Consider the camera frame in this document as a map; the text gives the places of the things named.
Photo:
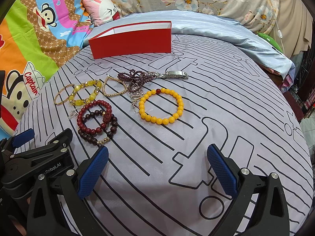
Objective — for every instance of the light blue pillow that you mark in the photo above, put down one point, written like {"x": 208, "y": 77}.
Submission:
{"x": 225, "y": 29}

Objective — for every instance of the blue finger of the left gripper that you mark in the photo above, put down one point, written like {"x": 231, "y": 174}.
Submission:
{"x": 23, "y": 138}
{"x": 56, "y": 150}

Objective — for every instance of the colorful monkey cartoon quilt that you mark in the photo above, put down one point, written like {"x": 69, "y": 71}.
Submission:
{"x": 37, "y": 38}

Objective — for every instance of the silver metal wristwatch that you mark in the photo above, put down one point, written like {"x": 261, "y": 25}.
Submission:
{"x": 175, "y": 74}

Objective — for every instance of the pink bunny pillow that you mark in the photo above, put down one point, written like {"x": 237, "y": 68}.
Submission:
{"x": 101, "y": 11}

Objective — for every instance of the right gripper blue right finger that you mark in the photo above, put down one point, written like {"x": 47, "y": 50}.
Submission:
{"x": 270, "y": 215}

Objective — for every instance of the green object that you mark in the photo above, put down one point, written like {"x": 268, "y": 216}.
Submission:
{"x": 270, "y": 40}

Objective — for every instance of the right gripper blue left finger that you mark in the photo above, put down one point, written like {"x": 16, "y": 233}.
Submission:
{"x": 45, "y": 216}

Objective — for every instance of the grey striped bed sheet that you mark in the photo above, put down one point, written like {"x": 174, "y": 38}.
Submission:
{"x": 158, "y": 180}

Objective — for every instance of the red cardboard jewelry box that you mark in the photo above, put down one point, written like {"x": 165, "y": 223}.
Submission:
{"x": 134, "y": 38}

